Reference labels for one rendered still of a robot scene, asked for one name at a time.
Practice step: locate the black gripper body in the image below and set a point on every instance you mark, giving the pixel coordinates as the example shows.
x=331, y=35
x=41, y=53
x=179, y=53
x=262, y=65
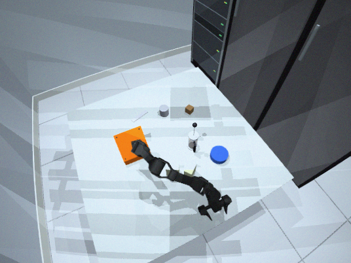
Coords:
x=203, y=210

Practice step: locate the grey cylinder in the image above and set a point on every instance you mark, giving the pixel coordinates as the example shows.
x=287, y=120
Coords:
x=164, y=112

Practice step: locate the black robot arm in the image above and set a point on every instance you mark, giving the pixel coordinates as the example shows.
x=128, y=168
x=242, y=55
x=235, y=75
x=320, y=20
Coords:
x=156, y=165

